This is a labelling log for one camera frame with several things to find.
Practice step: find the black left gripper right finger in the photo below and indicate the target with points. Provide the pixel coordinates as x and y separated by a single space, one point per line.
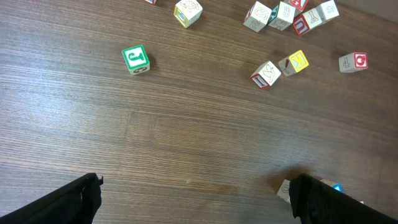
315 202

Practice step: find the white turtle yellow block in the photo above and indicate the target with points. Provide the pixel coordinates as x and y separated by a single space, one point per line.
187 12

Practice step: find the blue 2 number block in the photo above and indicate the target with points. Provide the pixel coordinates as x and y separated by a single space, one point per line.
334 185

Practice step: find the red white far-left block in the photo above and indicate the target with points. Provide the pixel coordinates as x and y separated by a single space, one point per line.
152 2

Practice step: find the green J letter block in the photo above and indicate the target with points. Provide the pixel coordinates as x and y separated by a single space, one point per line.
136 59

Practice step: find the green side animal block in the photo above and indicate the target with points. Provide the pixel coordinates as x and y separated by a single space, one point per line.
283 191

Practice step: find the red U letter block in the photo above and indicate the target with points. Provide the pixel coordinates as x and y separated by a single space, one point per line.
306 22

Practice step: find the yellow K letter block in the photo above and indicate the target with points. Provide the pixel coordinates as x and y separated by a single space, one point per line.
293 63

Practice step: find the red A letter block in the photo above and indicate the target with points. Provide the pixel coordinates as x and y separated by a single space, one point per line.
299 5

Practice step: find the teal top 8 block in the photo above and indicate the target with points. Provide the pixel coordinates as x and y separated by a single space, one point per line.
282 16

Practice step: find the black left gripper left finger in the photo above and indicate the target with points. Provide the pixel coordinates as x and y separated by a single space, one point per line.
76 202

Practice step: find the red Q letter block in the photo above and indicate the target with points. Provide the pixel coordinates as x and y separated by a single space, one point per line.
353 62

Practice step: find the white 8 number block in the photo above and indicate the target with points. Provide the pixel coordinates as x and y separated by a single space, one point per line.
257 17

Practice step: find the red side bird block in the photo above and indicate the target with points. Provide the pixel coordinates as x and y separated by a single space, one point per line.
266 75

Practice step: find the yellow S corner block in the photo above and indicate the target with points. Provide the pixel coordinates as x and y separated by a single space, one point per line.
327 11

